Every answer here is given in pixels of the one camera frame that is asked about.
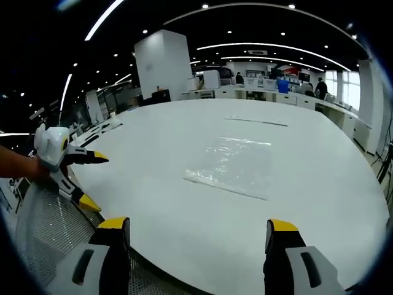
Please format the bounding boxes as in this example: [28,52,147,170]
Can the white square pillar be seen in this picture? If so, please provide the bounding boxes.
[133,29,193,102]

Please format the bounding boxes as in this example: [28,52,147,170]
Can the white box appliance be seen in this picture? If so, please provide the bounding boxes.
[203,69,220,90]

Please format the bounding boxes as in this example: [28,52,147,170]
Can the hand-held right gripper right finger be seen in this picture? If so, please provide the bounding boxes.
[263,218,347,295]

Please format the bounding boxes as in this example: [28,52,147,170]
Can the clear resealable plastic bag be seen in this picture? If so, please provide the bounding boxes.
[183,135,273,201]

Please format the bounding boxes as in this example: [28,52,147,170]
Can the black monitor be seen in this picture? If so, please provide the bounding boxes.
[151,88,171,103]

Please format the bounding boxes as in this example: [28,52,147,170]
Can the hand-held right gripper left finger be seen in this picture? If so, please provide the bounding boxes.
[48,216,131,295]

